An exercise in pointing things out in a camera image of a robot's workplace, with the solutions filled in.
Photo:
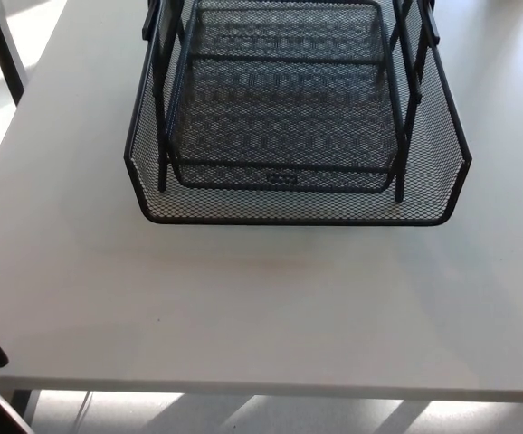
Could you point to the black mesh sliding letter tray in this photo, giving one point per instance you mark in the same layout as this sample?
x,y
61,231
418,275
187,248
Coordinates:
x,y
288,211

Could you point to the dark grey table leg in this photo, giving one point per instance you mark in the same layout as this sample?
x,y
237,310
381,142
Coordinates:
x,y
25,407

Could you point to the white side table dark legs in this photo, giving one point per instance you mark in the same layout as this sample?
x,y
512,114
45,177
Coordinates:
x,y
10,65

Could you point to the black mesh tray with label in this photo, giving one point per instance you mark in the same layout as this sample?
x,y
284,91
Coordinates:
x,y
282,178

